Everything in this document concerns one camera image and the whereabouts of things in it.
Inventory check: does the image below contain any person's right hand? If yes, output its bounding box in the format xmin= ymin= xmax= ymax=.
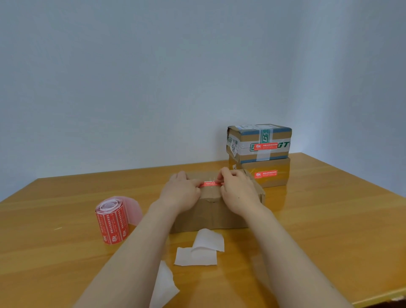
xmin=217 ymin=167 xmax=266 ymax=218

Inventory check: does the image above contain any person's left hand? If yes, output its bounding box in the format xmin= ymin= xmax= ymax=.
xmin=152 ymin=171 xmax=205 ymax=216

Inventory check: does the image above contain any wide cardboard box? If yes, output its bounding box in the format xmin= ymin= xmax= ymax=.
xmin=170 ymin=170 xmax=266 ymax=234

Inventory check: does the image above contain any cardboard box with torn tape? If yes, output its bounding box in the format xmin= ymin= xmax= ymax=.
xmin=228 ymin=155 xmax=291 ymax=189

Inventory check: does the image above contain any box with green GT tape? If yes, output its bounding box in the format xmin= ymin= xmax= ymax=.
xmin=225 ymin=124 xmax=293 ymax=164

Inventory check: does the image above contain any roll of red stickers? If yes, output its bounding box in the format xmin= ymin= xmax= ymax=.
xmin=95 ymin=195 xmax=144 ymax=245

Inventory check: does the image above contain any person's left forearm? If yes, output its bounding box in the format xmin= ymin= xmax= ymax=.
xmin=73 ymin=204 xmax=178 ymax=308

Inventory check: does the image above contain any person's right forearm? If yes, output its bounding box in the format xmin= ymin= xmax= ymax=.
xmin=247 ymin=206 xmax=354 ymax=308

